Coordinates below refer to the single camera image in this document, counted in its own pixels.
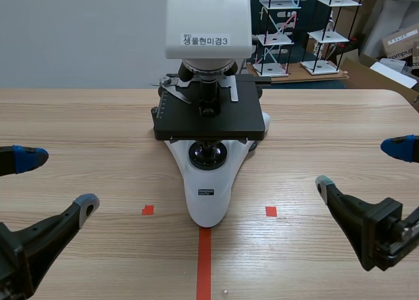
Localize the white wash basin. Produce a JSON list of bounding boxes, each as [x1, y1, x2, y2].
[[365, 0, 419, 58]]

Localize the printed cardboard box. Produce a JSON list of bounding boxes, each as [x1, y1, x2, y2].
[[381, 26, 419, 64]]

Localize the wooden board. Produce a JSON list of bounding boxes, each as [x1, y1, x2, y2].
[[245, 64, 350, 84]]

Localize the open cardboard box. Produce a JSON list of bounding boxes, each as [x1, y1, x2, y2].
[[340, 52, 419, 113]]

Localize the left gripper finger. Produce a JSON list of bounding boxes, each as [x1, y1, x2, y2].
[[12, 193, 100, 296], [0, 145, 50, 176]]

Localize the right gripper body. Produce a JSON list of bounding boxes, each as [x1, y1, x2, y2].
[[361, 197, 419, 271]]

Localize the white and black microscope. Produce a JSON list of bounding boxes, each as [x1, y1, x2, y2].
[[150, 0, 272, 229]]

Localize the tower model with pink straws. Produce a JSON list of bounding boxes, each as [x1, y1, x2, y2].
[[252, 0, 301, 77]]

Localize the tower model with black rods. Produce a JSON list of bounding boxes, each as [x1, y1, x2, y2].
[[300, 0, 363, 76]]

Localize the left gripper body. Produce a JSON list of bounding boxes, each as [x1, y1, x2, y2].
[[0, 221, 35, 300]]

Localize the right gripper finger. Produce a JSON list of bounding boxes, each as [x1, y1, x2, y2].
[[315, 175, 376, 268], [380, 135, 419, 164]]

